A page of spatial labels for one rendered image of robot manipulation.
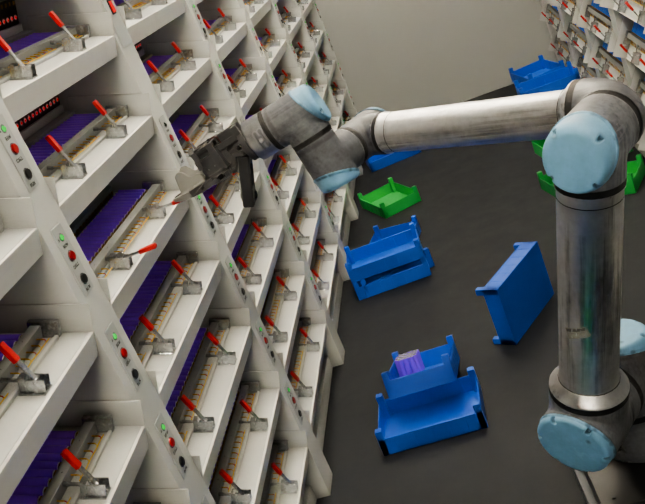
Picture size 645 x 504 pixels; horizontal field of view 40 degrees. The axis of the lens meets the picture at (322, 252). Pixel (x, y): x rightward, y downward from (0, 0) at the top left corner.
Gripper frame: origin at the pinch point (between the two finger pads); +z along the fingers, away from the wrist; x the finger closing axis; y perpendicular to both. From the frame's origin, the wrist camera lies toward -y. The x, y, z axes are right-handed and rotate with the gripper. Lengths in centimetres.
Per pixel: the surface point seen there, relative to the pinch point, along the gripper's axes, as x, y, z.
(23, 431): 80, -2, 5
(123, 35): -22.2, 34.5, -3.4
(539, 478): -3, -104, -30
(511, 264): -81, -87, -43
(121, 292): 36.6, -2.3, 5.1
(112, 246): 21.9, 3.0, 8.5
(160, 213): 1.0, 0.0, 5.5
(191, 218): -18.0, -8.2, 8.3
